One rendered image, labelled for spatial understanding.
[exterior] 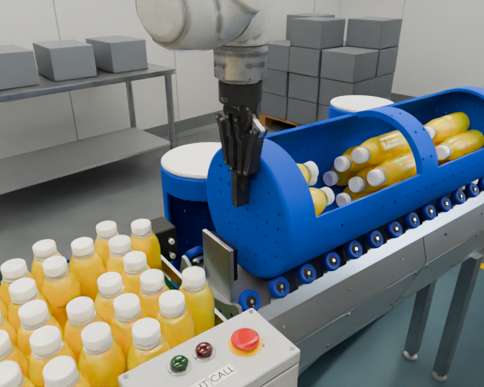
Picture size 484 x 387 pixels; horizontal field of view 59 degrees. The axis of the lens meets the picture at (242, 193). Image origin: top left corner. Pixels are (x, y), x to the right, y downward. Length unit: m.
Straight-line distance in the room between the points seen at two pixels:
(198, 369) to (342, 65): 3.91
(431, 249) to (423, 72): 5.01
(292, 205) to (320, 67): 3.77
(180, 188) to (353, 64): 3.19
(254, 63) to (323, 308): 0.55
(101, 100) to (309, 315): 3.59
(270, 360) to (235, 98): 0.41
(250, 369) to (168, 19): 0.41
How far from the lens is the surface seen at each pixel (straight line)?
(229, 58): 0.71
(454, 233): 1.37
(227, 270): 0.86
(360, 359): 2.12
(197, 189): 1.20
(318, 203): 0.89
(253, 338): 0.57
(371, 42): 4.60
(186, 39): 0.53
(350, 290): 1.05
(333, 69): 4.36
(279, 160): 0.79
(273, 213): 0.79
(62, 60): 3.30
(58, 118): 4.15
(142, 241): 0.88
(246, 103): 0.72
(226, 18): 0.54
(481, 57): 5.93
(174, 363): 0.55
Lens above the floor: 1.51
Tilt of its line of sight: 26 degrees down
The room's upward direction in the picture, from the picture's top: straight up
